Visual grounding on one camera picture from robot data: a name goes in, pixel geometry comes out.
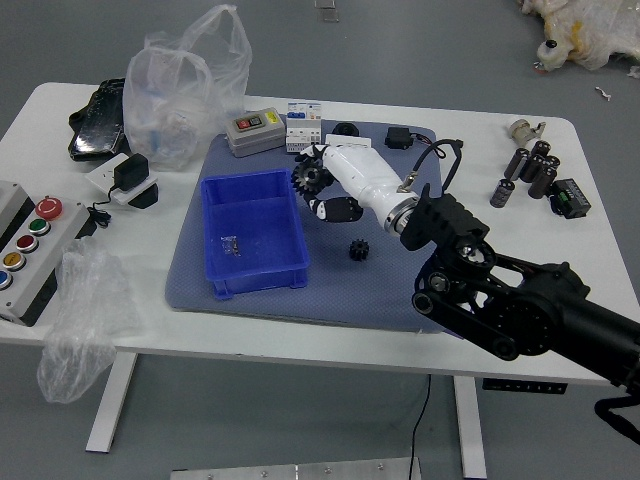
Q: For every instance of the white wall socket plate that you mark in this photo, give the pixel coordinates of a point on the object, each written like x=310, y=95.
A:
x=100, y=177

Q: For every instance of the plastic-wrapped plush toy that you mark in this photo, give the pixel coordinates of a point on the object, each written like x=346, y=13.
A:
x=585, y=30

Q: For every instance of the small clear screw bag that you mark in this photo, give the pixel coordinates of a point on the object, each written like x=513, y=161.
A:
x=230, y=246

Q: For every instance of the black block under socket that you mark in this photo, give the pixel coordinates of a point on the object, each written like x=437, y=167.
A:
x=147, y=197

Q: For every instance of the black round part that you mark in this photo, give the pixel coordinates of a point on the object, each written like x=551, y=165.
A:
x=346, y=129

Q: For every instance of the blue-grey mat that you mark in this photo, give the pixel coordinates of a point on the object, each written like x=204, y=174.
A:
x=350, y=295

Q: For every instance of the black table control panel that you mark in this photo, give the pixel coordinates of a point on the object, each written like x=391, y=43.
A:
x=525, y=386

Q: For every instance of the grey push-button control box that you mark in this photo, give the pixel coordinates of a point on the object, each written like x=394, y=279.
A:
x=30, y=285

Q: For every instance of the white ceramic lamp socket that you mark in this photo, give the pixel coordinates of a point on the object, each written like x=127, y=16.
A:
x=521, y=131

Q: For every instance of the white floor scrap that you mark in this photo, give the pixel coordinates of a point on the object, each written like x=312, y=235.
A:
x=603, y=93
x=635, y=71

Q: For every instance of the white table leg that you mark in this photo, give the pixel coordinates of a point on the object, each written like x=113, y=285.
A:
x=472, y=430
x=112, y=400

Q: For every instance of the crumpled clear plastic wrap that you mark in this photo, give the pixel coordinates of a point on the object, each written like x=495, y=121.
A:
x=80, y=320

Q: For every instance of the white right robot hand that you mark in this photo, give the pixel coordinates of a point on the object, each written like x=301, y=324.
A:
x=365, y=172

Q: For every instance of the black cylindrical capacitor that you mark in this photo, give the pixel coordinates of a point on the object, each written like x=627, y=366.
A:
x=532, y=167
x=543, y=182
x=516, y=163
x=552, y=162
x=540, y=148

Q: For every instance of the big black gear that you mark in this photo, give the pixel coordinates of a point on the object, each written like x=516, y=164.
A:
x=310, y=178

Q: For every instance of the grey sleeved cylindrical capacitor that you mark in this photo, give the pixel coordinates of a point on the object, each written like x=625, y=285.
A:
x=502, y=193

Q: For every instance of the grey two-button switch box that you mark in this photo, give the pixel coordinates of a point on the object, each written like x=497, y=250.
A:
x=255, y=132

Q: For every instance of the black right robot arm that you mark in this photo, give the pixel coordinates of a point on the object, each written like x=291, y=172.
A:
x=550, y=310

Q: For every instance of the black power adapter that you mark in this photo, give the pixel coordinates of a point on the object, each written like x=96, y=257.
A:
x=131, y=171

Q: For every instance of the black module green terminals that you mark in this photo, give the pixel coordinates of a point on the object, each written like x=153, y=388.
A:
x=572, y=199

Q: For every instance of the white circuit breaker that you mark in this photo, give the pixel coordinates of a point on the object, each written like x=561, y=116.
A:
x=302, y=130

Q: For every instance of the blue plastic box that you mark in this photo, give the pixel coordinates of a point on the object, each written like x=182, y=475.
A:
x=250, y=220

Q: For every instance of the black plastic tray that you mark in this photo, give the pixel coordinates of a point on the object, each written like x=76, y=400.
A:
x=97, y=125

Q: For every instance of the metal floor fitting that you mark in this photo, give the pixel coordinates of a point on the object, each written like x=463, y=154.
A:
x=327, y=11

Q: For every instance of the large clear plastic bag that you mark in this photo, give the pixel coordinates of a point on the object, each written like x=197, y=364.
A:
x=170, y=115

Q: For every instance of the small black gear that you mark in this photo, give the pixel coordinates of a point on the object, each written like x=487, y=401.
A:
x=359, y=250

